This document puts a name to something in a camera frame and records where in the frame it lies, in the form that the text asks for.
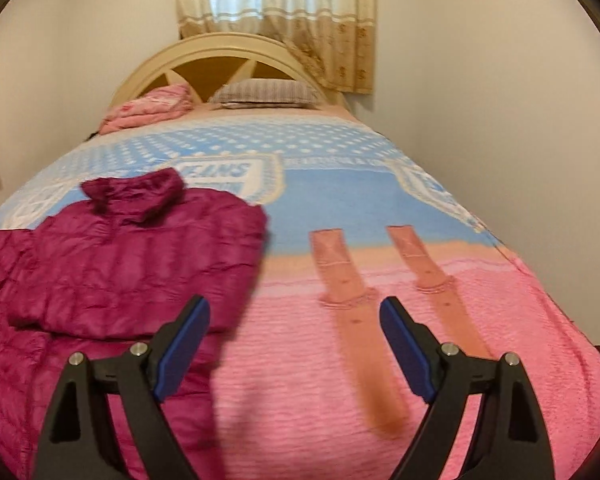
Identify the magenta puffer jacket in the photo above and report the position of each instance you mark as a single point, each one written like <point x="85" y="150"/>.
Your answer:
<point x="105" y="270"/>

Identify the pink folded quilt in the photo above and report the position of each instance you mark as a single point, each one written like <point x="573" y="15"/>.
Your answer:
<point x="145" y="107"/>

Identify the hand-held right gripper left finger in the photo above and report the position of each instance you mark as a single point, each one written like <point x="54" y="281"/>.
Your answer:
<point x="185" y="345"/>

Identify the beige patterned window curtain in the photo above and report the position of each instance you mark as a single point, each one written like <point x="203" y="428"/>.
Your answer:
<point x="280" y="5"/>

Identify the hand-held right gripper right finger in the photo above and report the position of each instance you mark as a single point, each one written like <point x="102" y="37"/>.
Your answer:
<point x="405" y="350"/>

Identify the blue and pink printed blanket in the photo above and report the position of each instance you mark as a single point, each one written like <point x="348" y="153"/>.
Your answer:
<point x="360" y="210"/>

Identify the cream wooden bed headboard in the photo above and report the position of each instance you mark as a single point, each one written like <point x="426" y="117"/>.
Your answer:
<point x="200" y="52"/>

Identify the striped pillow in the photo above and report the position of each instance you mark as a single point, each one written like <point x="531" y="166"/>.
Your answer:
<point x="265" y="92"/>

